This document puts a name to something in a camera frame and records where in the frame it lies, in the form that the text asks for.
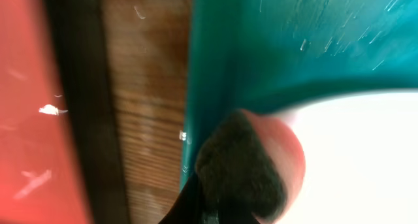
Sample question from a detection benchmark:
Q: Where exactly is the light blue plate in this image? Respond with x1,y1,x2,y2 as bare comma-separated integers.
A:
278,91,417,224

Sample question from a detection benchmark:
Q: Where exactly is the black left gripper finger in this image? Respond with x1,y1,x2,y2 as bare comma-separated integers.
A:
159,173,259,224

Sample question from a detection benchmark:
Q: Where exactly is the black tray with red liquid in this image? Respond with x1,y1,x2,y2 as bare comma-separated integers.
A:
1,0,130,224

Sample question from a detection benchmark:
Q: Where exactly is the teal plastic tray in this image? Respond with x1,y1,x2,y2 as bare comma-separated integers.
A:
180,0,417,184

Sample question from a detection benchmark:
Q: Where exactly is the green and pink sponge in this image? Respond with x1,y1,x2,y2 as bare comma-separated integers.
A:
195,109,306,223

